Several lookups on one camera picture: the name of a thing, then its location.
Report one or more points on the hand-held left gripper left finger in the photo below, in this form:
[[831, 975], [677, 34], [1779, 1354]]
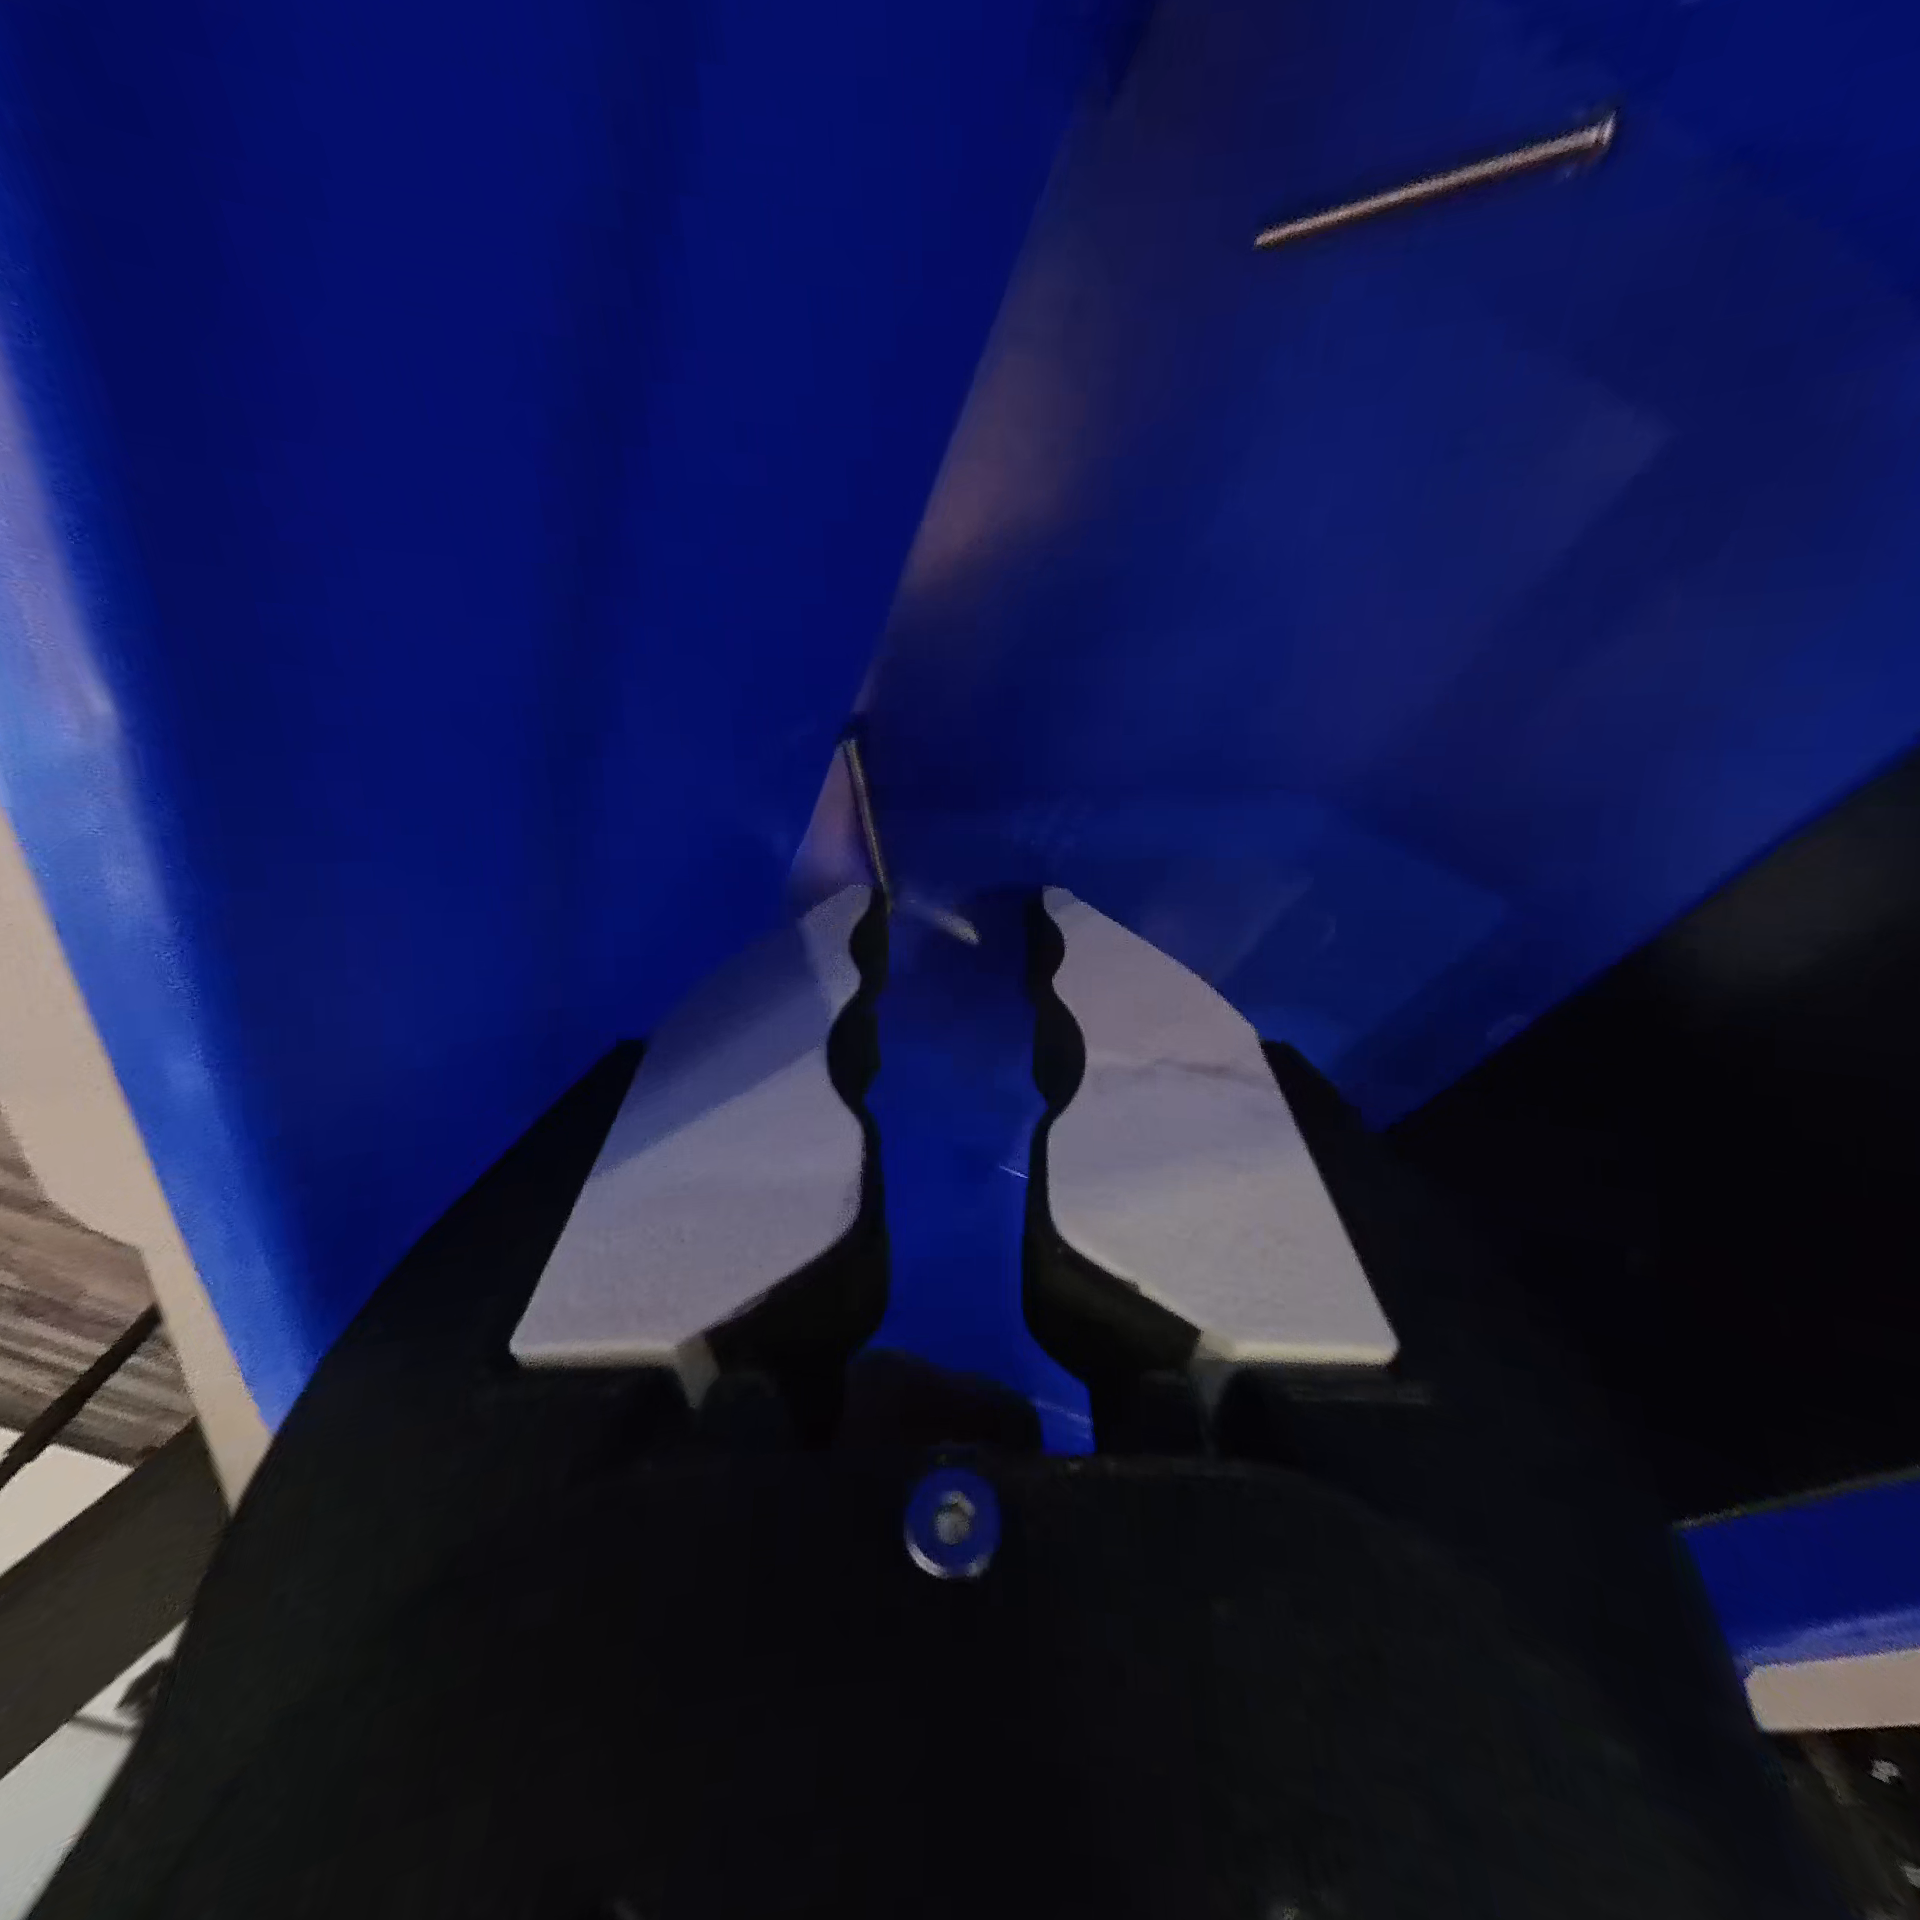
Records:
[[704, 1185]]

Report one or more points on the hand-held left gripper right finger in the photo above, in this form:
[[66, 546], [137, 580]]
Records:
[[1200, 1201]]

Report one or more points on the long steel bolt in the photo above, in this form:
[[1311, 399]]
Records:
[[867, 819], [1433, 183]]

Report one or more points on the blue plastic bin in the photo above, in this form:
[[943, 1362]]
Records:
[[450, 600]]

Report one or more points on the black table frame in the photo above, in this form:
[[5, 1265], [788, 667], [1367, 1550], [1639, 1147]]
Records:
[[90, 1576]]

